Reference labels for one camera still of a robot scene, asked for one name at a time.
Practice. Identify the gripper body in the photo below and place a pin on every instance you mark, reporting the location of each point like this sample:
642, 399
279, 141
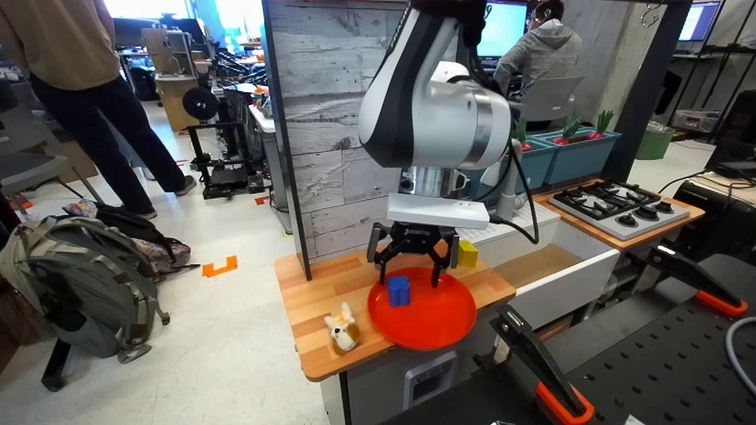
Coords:
419, 239

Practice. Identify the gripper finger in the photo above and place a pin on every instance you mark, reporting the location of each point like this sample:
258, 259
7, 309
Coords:
449, 260
383, 251

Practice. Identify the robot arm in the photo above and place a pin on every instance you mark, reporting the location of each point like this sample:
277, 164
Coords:
425, 112

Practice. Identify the yellow block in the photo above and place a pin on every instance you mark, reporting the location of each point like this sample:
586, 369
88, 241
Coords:
468, 254

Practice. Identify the blue block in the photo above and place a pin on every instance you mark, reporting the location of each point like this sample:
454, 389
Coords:
398, 292

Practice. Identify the orange plate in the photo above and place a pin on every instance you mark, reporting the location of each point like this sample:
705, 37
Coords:
431, 319

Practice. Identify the toy stove burner plate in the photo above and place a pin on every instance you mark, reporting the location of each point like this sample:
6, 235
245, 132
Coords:
614, 206

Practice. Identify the toy kitchen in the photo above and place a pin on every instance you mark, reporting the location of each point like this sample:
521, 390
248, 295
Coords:
331, 295

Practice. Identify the white toy sink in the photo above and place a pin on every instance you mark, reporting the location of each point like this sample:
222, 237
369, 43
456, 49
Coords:
520, 236

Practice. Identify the toy kitchen tap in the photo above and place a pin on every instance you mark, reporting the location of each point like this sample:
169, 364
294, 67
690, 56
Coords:
509, 195

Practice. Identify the plush toy dog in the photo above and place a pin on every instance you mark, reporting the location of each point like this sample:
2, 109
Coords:
344, 332

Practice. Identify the toy oven door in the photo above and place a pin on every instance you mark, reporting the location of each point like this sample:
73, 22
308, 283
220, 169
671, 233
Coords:
430, 379

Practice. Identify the black clamp with orange tips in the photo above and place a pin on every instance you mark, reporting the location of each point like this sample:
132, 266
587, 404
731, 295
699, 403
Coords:
691, 277
531, 354

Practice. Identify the blue planter with toy vegetables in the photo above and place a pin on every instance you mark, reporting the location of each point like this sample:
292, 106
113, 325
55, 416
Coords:
582, 153
534, 165

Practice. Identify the grey wood backdrop panel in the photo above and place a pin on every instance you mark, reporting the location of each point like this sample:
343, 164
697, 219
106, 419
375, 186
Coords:
325, 118

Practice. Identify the stove knob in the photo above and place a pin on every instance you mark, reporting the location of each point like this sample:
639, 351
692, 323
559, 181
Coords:
664, 206
647, 213
627, 220

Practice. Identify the black 3d printer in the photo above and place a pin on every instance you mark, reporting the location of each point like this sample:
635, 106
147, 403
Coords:
221, 153

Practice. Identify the grey office chair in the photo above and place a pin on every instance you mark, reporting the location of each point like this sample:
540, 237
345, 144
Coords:
552, 97

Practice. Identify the person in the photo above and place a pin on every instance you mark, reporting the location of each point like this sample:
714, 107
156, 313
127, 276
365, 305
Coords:
540, 53
82, 71

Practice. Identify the monitor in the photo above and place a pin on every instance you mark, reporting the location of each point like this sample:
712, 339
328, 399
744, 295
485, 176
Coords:
502, 26
700, 20

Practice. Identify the dark patterned bag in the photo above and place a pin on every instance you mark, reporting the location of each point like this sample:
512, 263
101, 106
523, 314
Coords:
147, 245

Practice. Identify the green bucket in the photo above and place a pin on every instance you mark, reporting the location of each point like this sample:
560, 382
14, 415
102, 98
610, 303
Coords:
654, 143

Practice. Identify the black box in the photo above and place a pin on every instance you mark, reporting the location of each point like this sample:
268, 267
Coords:
717, 221

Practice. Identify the wooden cabinet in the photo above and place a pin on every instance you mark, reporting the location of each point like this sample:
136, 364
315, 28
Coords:
171, 77

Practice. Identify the grey backpack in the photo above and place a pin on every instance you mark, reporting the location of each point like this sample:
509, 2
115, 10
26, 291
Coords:
77, 283

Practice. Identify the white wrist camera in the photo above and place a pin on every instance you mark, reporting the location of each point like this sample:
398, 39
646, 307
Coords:
437, 211

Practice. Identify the black frame post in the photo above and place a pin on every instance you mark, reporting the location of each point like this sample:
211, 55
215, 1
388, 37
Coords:
644, 88

